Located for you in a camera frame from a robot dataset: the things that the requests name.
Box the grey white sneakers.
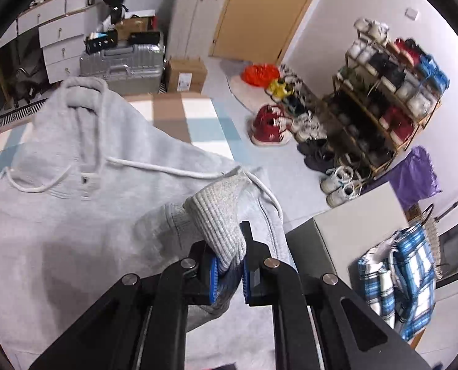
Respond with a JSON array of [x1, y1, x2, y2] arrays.
[[291, 111, 328, 143]]

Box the red sneakers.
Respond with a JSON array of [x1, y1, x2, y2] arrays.
[[251, 104, 292, 146]]

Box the round grey rug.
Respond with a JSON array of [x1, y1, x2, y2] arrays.
[[225, 60, 276, 115]]

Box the wooden shoe rack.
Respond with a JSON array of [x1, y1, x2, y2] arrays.
[[321, 17, 451, 180]]

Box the cardboard box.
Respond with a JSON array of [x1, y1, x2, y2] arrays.
[[164, 57, 208, 94]]

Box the purple bag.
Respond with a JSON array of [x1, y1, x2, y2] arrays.
[[387, 146, 442, 211]]

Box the yellow shoes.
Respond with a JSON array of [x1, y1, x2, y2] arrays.
[[268, 79, 295, 99]]

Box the white folding cabinet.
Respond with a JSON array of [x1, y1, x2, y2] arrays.
[[165, 0, 230, 62]]

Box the blue plaid cloth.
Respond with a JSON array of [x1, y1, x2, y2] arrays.
[[358, 224, 438, 342]]

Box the wooden door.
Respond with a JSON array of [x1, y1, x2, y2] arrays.
[[210, 0, 327, 64]]

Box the grey box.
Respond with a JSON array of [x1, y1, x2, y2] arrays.
[[287, 181, 411, 301]]

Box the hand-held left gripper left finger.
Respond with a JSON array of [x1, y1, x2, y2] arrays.
[[29, 241, 219, 370]]

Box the white sneaker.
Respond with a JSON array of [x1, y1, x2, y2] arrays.
[[326, 180, 364, 208], [321, 166, 355, 194]]

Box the checkered blanket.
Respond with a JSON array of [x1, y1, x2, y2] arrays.
[[0, 93, 253, 186]]

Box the wicker basket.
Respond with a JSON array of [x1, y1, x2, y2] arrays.
[[410, 203, 444, 279]]

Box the dark shoes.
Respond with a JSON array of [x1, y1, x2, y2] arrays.
[[297, 139, 336, 174]]

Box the grey hoodie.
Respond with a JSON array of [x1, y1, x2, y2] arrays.
[[0, 76, 295, 370]]

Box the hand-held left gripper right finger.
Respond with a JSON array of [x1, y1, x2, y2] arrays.
[[240, 221, 432, 370]]

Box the white chest of drawers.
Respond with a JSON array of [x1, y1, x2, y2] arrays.
[[17, 0, 110, 84]]

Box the orange bag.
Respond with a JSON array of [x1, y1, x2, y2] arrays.
[[241, 63, 281, 88]]

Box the silver suitcase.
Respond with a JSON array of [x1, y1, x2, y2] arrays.
[[80, 40, 166, 93]]

